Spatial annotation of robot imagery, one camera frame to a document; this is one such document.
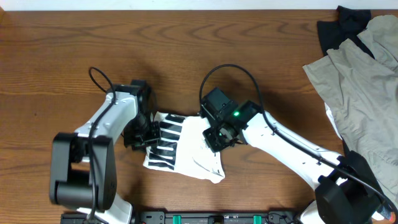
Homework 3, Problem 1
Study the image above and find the black garment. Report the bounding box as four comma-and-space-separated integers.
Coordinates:
317, 6, 374, 58

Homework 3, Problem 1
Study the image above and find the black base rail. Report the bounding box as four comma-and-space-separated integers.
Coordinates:
127, 211, 299, 224

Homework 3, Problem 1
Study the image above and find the white t-shirt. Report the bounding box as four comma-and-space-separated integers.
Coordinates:
143, 112, 225, 184

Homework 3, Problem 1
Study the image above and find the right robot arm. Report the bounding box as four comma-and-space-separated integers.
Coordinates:
200, 97, 397, 223

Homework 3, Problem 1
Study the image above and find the white garment at right edge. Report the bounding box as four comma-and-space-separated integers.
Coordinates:
325, 103, 343, 140

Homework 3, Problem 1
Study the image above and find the grey-beige garment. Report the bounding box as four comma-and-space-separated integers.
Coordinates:
303, 15, 397, 203

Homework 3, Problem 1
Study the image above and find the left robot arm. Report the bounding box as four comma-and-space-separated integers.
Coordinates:
49, 80, 160, 223

